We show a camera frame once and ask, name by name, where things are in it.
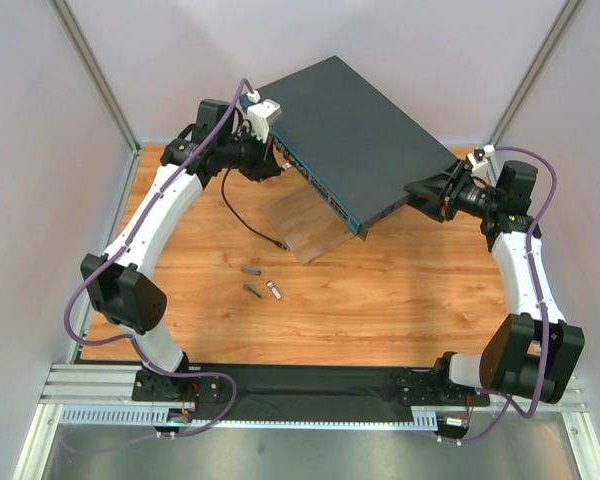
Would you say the blue-faced grey network switch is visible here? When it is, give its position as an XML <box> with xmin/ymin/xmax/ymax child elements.
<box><xmin>257</xmin><ymin>56</ymin><xmax>457</xmax><ymax>238</ymax></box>

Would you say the silver sfp module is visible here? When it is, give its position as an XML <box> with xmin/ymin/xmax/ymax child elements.
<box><xmin>267</xmin><ymin>282</ymin><xmax>282</xmax><ymax>300</ymax></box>
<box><xmin>243</xmin><ymin>284</ymin><xmax>263</xmax><ymax>300</ymax></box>
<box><xmin>240</xmin><ymin>266</ymin><xmax>262</xmax><ymax>276</ymax></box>

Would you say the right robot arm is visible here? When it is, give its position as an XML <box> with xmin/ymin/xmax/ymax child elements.
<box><xmin>404</xmin><ymin>160</ymin><xmax>585</xmax><ymax>404</ymax></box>

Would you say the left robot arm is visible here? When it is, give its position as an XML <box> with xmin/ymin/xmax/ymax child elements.
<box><xmin>81</xmin><ymin>94</ymin><xmax>282</xmax><ymax>375</ymax></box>

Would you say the wooden support board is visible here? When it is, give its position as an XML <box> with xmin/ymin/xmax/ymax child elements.
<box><xmin>263</xmin><ymin>186</ymin><xmax>354</xmax><ymax>265</ymax></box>

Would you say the black cloth strip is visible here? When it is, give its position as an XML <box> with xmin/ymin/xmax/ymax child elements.
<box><xmin>189</xmin><ymin>362</ymin><xmax>491</xmax><ymax>425</ymax></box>

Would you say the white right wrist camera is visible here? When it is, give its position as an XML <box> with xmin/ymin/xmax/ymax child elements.
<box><xmin>466</xmin><ymin>144</ymin><xmax>495</xmax><ymax>180</ymax></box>

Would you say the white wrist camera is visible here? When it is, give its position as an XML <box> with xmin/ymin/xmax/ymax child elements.
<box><xmin>466</xmin><ymin>144</ymin><xmax>495</xmax><ymax>180</ymax></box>
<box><xmin>246</xmin><ymin>90</ymin><xmax>282</xmax><ymax>143</ymax></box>

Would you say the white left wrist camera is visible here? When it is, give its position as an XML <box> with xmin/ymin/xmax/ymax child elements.
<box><xmin>246</xmin><ymin>90</ymin><xmax>282</xmax><ymax>143</ymax></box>

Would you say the black patch cable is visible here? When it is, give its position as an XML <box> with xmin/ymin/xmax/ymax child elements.
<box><xmin>221</xmin><ymin>164</ymin><xmax>290</xmax><ymax>251</ymax></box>

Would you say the aluminium frame post right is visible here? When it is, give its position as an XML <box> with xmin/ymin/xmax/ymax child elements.
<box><xmin>489</xmin><ymin>0</ymin><xmax>585</xmax><ymax>145</ymax></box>

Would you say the aluminium frame post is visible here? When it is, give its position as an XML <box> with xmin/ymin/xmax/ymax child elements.
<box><xmin>49</xmin><ymin>0</ymin><xmax>141</xmax><ymax>153</ymax></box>
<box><xmin>489</xmin><ymin>0</ymin><xmax>585</xmax><ymax>145</ymax></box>

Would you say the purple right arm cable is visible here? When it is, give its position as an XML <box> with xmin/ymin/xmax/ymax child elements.
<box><xmin>437</xmin><ymin>145</ymin><xmax>559</xmax><ymax>446</ymax></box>

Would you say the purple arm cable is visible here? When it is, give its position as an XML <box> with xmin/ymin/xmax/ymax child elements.
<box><xmin>59</xmin><ymin>77</ymin><xmax>255</xmax><ymax>451</ymax></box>
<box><xmin>437</xmin><ymin>145</ymin><xmax>559</xmax><ymax>446</ymax></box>

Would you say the aluminium frame post left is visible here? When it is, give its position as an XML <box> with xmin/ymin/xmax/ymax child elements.
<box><xmin>49</xmin><ymin>0</ymin><xmax>141</xmax><ymax>153</ymax></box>

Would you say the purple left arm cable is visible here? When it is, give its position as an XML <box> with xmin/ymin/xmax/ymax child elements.
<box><xmin>59</xmin><ymin>77</ymin><xmax>255</xmax><ymax>451</ymax></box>

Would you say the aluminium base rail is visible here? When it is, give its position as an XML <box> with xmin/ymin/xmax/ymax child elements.
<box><xmin>39</xmin><ymin>362</ymin><xmax>589</xmax><ymax>436</ymax></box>

